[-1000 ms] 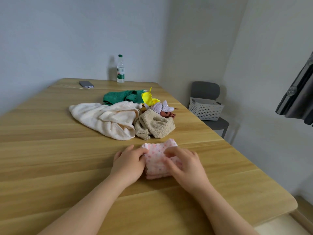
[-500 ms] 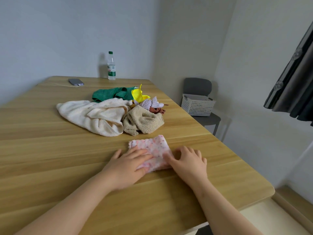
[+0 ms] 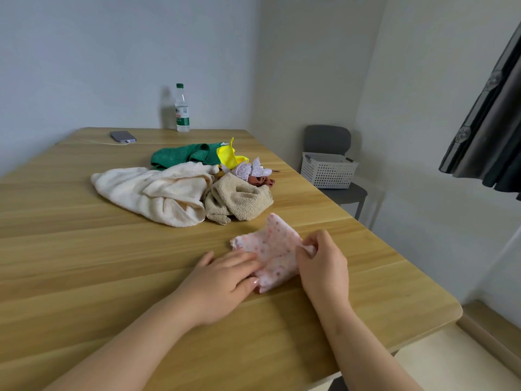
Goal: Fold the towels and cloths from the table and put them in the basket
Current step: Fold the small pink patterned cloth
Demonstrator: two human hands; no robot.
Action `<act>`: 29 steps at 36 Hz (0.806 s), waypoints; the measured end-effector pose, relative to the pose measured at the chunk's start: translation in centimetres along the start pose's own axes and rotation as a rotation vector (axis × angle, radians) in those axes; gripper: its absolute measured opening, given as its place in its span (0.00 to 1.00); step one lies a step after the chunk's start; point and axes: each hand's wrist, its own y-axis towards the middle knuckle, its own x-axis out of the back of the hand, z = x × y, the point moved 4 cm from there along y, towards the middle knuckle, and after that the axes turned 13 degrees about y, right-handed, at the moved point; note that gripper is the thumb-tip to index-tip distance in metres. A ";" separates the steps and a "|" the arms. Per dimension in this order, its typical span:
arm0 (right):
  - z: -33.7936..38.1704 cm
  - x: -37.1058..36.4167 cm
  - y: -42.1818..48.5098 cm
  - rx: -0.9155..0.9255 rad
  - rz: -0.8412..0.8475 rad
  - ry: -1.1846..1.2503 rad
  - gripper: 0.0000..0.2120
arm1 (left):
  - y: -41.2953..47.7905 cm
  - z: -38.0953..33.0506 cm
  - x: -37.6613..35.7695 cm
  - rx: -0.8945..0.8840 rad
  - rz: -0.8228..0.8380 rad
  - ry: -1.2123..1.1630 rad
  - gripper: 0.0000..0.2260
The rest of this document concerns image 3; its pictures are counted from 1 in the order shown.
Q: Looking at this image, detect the person's right hand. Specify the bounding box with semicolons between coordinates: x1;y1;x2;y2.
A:
295;230;351;318

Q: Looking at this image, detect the person's left hand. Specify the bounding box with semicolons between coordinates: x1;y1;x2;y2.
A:
173;250;262;327

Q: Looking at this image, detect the pink dotted cloth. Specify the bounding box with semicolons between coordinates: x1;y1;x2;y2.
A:
230;212;318;294

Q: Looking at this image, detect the tan brown towel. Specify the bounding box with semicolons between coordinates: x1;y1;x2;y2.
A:
203;172;275;226

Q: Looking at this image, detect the white plastic basket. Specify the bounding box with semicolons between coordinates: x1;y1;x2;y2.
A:
300;152;360;190

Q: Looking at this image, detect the small white towel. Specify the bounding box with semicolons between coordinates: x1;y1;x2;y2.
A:
90;161;220;229

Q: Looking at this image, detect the lilac dotted white cloth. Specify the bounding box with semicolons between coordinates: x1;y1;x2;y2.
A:
231;156;274;182

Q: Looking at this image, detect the yellow cloth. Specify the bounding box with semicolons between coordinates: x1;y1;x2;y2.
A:
216;137;250;171

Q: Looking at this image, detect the green cloth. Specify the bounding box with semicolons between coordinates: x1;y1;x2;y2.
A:
150;142;228;172

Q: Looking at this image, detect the person's left forearm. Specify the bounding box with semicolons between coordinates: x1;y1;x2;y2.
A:
42;299;200;391

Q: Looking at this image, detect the person's right forearm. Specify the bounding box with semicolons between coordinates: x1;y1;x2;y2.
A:
317;303;424;391

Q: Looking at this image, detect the wooden table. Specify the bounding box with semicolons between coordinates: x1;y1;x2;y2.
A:
0;127;464;391

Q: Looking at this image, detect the grey chair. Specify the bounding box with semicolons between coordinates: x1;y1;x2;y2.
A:
303;124;368;220

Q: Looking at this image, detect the clear green-label water bottle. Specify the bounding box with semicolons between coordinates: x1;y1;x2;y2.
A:
175;83;191;133

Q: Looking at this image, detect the dark grey curtain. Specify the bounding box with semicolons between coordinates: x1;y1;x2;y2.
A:
438;22;521;201

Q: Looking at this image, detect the white charging cable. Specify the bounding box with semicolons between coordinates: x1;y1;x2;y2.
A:
75;138;131;146

